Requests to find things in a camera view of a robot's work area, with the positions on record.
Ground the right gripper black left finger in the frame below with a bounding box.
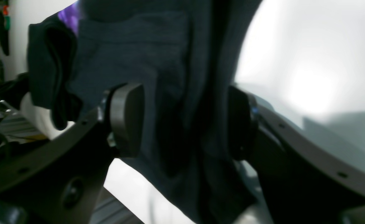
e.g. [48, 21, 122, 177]
[0, 83, 145, 224]

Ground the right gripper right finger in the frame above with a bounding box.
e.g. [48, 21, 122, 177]
[227, 86, 365, 224]

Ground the black T-shirt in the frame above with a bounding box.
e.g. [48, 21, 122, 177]
[27, 0, 261, 224]

